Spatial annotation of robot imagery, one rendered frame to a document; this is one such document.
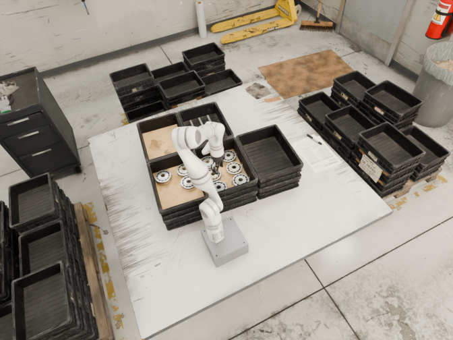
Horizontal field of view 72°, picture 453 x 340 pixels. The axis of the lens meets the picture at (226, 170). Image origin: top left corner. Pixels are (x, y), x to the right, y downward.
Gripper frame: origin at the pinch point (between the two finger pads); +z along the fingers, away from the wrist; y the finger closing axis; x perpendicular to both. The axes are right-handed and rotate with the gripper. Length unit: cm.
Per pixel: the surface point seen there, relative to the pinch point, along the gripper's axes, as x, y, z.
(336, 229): -72, 6, 30
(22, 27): 334, 134, 33
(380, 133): -87, 121, 51
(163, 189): 32.7, -15.6, 17.5
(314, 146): -43, 66, 30
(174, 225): 17.4, -31.4, 26.7
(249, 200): -17.4, 2.8, 26.4
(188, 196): 15.4, -14.5, 17.4
